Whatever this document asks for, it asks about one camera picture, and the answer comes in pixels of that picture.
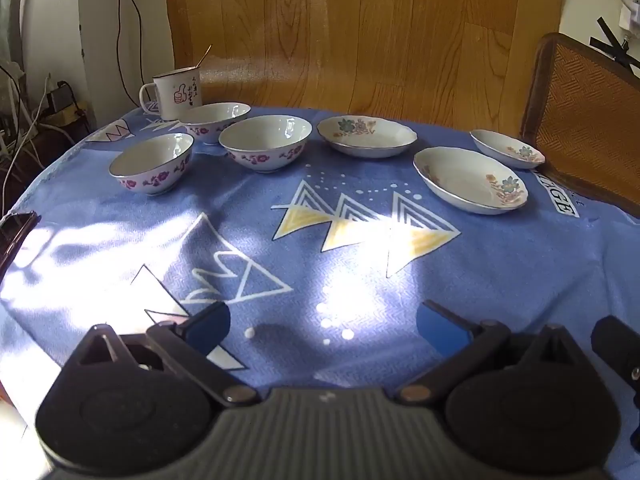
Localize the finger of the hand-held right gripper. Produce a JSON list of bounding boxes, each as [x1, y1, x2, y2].
[[591, 316, 640, 455]]

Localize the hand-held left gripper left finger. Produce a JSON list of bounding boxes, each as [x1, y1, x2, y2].
[[62, 301, 261, 407]]

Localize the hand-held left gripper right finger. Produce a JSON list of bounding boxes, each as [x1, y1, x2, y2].
[[395, 300, 598, 403]]

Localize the white floral plate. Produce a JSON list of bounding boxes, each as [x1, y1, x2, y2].
[[470, 129, 546, 170], [317, 116, 419, 159], [413, 146, 530, 216]]

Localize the white floral bowl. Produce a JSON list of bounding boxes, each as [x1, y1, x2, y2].
[[180, 102, 251, 145], [218, 115, 314, 174], [109, 133, 195, 196]]

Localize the blue printed tablecloth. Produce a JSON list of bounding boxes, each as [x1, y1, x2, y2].
[[0, 106, 640, 480]]

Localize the dark flat object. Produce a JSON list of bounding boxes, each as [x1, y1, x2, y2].
[[0, 211, 42, 273]]

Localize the white enamel mug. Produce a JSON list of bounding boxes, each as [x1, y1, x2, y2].
[[139, 66, 202, 122]]

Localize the brown woven mat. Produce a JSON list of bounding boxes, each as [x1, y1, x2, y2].
[[520, 32, 640, 217]]

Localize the yellowed power strip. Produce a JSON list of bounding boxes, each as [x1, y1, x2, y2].
[[50, 106, 90, 127]]

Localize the black power adapter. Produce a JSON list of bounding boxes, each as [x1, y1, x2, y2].
[[46, 82, 76, 111]]

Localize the black tape strip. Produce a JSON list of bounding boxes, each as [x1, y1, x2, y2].
[[595, 17, 632, 54], [589, 35, 640, 68]]

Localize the wood-grain vinyl sheet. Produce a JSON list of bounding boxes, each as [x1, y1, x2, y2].
[[162, 0, 571, 133]]

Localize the white cable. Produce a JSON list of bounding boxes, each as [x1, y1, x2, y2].
[[0, 75, 76, 173]]

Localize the black thin cable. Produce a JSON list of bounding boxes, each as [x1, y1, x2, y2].
[[114, 0, 126, 111]]

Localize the white wall power strip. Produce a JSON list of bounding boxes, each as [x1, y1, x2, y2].
[[619, 0, 640, 36]]

